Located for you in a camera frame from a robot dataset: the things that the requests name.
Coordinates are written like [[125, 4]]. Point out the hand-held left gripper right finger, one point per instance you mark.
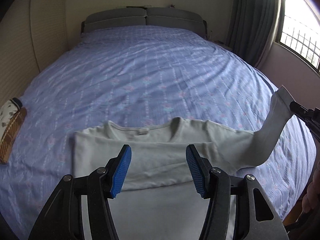
[[195, 172]]

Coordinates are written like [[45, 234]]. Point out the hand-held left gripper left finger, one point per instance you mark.
[[122, 172]]

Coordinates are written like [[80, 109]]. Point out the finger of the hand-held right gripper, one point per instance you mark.
[[301, 111]]

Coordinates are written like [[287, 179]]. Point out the white long-sleeve shirt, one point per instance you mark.
[[160, 160]]

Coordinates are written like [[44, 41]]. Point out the window with metal grille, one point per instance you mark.
[[297, 37]]

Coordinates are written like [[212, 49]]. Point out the pink clothing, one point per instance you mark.
[[311, 192]]

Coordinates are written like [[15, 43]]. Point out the green-grey curtain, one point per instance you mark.
[[252, 17]]

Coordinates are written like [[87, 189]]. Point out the bed with blue sheet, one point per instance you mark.
[[140, 67]]

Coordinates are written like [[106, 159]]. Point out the brown plaid folded garment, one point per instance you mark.
[[10, 140]]

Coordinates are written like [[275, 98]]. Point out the white printed folded garment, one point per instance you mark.
[[7, 115]]

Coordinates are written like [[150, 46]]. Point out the grey padded headboard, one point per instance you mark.
[[120, 17]]

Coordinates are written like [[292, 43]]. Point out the dark flat book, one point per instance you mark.
[[138, 6]]

